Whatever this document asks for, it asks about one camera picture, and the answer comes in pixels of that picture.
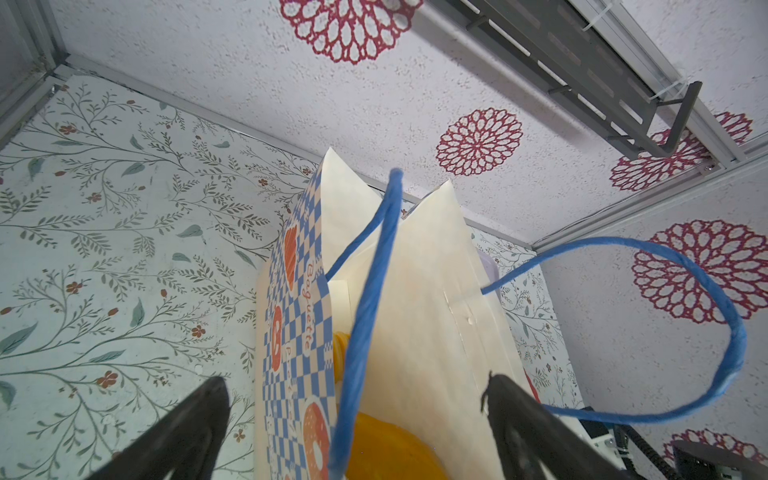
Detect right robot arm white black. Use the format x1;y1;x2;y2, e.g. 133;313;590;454
581;420;767;479

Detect blue checkered paper bag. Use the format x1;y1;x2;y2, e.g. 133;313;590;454
253;150;747;479

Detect red metal kitchen tongs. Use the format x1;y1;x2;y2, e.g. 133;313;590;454
524;370;541;403

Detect long orange baguette bread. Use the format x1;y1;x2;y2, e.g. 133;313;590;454
332;331;451;480

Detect lavender plastic tray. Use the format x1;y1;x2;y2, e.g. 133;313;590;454
477;249;500;283

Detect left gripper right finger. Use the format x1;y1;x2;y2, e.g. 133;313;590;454
481;373;624;480

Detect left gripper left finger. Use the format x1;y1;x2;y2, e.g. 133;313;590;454
90;376;231;480

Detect dark grey wall shelf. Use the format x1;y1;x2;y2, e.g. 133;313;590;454
433;1;702;159

